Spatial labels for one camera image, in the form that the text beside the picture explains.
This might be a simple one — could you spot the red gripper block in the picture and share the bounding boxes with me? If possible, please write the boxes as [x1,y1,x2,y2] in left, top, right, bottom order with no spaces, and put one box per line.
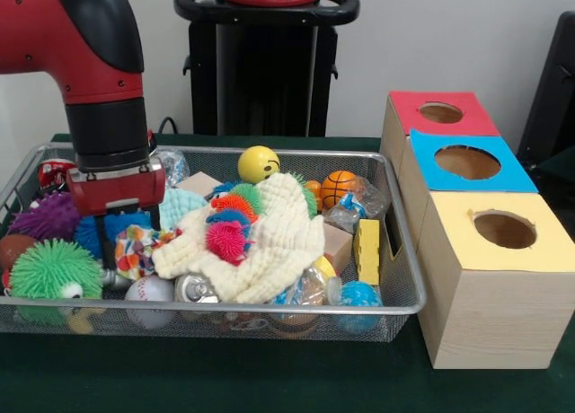
[66,158,168,271]

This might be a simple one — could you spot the colourful patch print cloth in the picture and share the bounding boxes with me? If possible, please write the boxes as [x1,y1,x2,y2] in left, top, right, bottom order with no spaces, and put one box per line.
[114,224,179,282]

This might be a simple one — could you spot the shallow mesh bin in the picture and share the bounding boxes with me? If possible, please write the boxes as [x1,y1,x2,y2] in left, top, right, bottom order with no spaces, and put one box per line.
[0,141,428,345]

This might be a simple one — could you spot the wooden box with three holes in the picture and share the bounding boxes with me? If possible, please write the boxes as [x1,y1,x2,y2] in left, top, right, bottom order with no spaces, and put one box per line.
[379,89,575,372]

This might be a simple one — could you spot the large blue spiky ball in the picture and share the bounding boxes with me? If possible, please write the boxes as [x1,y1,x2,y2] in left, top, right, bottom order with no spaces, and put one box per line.
[74,210,154,260]

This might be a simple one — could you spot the purple spiky ball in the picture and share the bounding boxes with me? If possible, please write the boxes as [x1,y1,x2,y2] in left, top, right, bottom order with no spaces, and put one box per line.
[8,191,83,242]

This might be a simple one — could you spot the large green spiky ball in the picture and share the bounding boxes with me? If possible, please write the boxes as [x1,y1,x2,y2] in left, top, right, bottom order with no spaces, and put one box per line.
[8,240,104,300]

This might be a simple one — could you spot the multicolour spiky caterpillar toy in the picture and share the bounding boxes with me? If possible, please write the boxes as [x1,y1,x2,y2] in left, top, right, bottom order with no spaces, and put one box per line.
[205,183,261,266]

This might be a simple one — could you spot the yellow smiley ball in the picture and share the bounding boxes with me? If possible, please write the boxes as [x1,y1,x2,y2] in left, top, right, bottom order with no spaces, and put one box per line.
[237,145,282,184]

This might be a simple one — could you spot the cream knitted cloth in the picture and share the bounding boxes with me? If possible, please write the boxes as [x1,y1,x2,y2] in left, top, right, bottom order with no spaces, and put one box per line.
[152,172,325,304]

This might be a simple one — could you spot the dark green tablecloth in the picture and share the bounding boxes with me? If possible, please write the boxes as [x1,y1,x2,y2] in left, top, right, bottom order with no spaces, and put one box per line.
[536,144,575,176]
[0,133,575,413]

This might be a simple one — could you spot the orange basketball toy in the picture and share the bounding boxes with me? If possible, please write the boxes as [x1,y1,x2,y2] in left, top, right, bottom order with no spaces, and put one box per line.
[321,170,360,209]

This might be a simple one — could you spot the blue globe ball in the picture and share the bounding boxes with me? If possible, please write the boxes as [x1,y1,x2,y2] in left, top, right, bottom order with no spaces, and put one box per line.
[334,280,383,333]

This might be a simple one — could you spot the yellow foam block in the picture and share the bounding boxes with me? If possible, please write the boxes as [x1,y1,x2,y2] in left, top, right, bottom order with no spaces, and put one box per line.
[352,218,382,286]

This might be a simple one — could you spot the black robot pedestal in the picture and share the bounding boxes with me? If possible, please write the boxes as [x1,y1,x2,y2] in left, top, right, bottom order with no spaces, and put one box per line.
[172,0,361,138]

